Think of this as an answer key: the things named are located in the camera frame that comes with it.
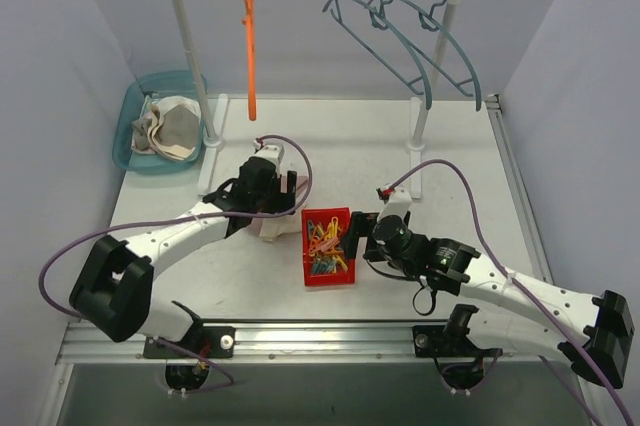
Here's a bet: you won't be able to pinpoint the pink beige underwear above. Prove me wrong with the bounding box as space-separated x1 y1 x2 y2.
248 174 309 242

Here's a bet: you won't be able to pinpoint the orange plastic hanger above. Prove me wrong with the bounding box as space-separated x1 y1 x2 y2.
242 0 257 121

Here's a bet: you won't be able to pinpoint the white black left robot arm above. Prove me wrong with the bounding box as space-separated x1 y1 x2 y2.
69 154 297 357

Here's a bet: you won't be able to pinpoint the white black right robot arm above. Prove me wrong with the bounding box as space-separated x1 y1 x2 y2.
341 212 635 390

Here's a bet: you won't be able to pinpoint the teal hanger inner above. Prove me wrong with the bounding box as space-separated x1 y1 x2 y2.
322 0 433 109

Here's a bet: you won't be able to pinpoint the pile of colourful clothespins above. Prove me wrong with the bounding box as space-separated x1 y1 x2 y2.
305 216 349 276

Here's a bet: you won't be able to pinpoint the red plastic bin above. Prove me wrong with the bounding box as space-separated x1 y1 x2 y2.
301 207 356 287

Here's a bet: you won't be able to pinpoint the white metal clothes rack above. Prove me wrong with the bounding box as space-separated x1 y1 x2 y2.
158 0 469 200

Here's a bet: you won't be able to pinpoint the folded cloths in basket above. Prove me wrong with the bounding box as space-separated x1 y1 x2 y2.
131 95 201 162

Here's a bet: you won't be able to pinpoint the teal plastic basket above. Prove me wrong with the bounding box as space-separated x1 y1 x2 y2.
111 70 204 175

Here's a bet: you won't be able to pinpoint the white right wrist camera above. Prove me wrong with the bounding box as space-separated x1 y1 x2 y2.
377 186 413 221

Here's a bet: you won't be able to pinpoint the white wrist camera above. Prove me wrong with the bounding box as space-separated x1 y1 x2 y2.
253 144 284 168
377 186 413 221

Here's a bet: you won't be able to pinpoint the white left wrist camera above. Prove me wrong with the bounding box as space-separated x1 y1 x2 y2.
253 144 284 168

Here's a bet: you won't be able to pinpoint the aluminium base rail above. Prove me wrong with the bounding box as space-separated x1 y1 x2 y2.
57 314 567 366

